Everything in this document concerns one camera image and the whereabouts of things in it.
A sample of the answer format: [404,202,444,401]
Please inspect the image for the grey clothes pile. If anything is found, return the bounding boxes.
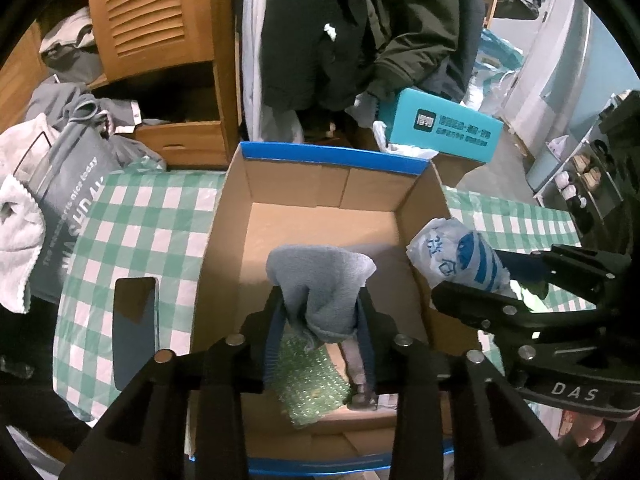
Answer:
[25,6,166,169]

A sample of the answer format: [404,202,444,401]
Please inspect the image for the white blue striped sock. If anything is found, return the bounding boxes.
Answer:
[406,218,515,297]

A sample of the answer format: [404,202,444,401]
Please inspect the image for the dark hanging jacket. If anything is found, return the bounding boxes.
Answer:
[260,0,484,112]

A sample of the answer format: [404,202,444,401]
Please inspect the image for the green bubble wrap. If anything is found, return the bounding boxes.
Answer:
[270,333,352,428]

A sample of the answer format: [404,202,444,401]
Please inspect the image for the shoe rack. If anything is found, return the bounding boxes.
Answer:
[534,90,639,252]

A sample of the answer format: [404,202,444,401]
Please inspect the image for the black smartphone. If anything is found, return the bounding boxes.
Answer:
[112,276,158,391]

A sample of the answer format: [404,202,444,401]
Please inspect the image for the wooden cabinet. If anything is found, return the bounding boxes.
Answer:
[1,0,240,169]

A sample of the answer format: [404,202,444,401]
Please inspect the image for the white towel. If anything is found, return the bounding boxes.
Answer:
[1,113,60,314]

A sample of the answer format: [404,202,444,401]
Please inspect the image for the grey tote bag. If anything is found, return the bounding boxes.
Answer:
[12,109,124,306]

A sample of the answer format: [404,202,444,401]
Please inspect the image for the blue cardboard box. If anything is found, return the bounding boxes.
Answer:
[186,140,482,478]

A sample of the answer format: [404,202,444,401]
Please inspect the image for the right hand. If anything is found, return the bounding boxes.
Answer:
[563,411,605,448]

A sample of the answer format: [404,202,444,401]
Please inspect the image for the green white checkered tablecloth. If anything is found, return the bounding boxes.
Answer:
[52,165,580,426]

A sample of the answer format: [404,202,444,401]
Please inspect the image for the light blue grey sock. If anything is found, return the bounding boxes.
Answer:
[266,245,376,349]

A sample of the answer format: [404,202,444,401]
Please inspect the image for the brown cardboard box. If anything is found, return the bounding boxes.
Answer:
[372,127,486,189]

